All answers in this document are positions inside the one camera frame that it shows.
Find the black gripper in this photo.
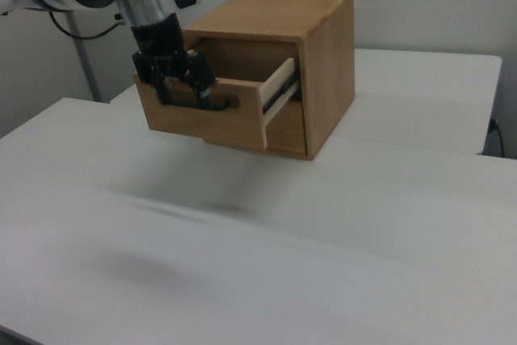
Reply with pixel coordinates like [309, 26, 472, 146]
[129, 12, 217, 111]

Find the wooden drawer cabinet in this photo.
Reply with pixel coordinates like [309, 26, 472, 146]
[181, 0, 356, 161]

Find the wooden drawer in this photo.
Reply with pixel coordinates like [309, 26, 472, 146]
[133, 57, 301, 149]

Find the black cable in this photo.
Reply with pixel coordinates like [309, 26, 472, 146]
[48, 11, 124, 40]

